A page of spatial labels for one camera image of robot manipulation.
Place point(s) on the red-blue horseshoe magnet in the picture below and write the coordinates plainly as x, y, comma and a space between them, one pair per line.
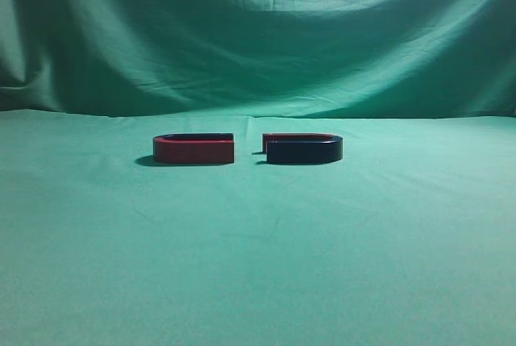
302, 148
194, 148

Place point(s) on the green cloth backdrop and cover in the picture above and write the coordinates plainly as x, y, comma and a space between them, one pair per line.
408, 240

